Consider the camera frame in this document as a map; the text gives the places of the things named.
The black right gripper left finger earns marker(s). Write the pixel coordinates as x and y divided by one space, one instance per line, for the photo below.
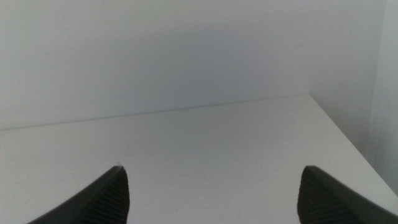
102 205

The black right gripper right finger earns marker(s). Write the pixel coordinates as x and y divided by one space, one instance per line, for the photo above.
326 202

